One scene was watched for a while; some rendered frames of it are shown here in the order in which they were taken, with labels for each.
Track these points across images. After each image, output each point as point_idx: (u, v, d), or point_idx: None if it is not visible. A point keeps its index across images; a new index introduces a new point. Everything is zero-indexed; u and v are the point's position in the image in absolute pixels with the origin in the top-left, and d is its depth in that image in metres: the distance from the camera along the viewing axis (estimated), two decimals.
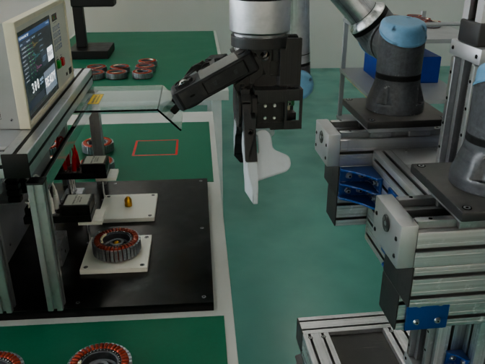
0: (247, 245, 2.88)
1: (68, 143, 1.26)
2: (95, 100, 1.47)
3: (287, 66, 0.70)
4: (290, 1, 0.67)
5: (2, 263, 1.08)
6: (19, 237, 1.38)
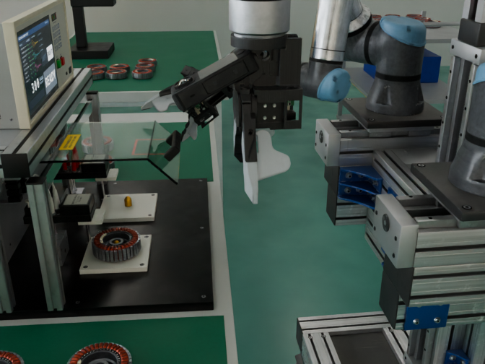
0: (247, 245, 2.88)
1: None
2: (69, 144, 1.16)
3: (287, 66, 0.70)
4: (290, 1, 0.67)
5: (2, 263, 1.08)
6: (19, 237, 1.38)
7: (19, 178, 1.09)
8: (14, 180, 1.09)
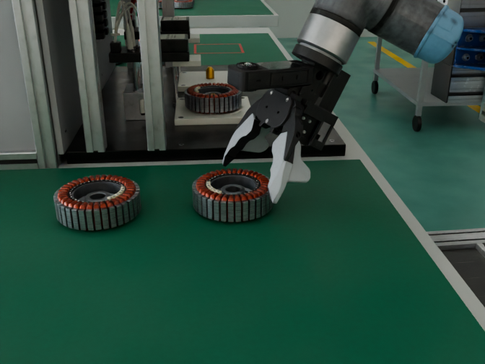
0: None
1: None
2: None
3: (330, 92, 0.77)
4: (356, 41, 0.76)
5: (97, 83, 0.88)
6: None
7: None
8: None
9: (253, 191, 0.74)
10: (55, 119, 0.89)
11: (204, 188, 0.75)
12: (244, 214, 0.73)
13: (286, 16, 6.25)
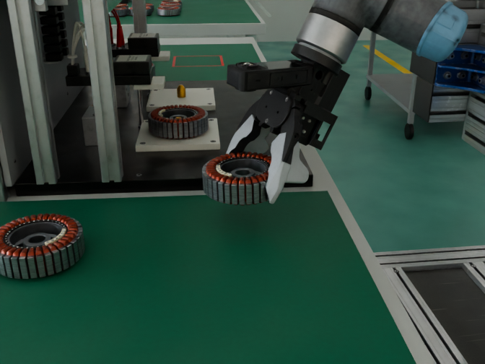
0: None
1: None
2: None
3: (330, 92, 0.77)
4: (355, 40, 0.76)
5: (45, 112, 0.82)
6: (54, 120, 1.12)
7: (68, 2, 0.84)
8: (61, 5, 0.83)
9: (263, 173, 0.74)
10: (1, 150, 0.83)
11: (214, 171, 0.75)
12: (255, 197, 0.73)
13: (281, 20, 6.20)
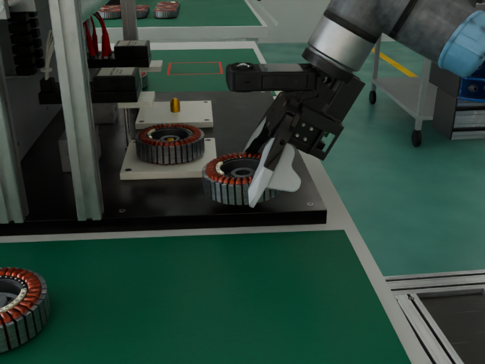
0: None
1: None
2: None
3: (340, 100, 0.72)
4: (373, 47, 0.70)
5: (9, 139, 0.69)
6: (29, 140, 0.99)
7: (35, 8, 0.70)
8: (28, 11, 0.70)
9: (252, 176, 0.73)
10: None
11: (211, 167, 0.76)
12: (237, 198, 0.72)
13: (281, 21, 6.06)
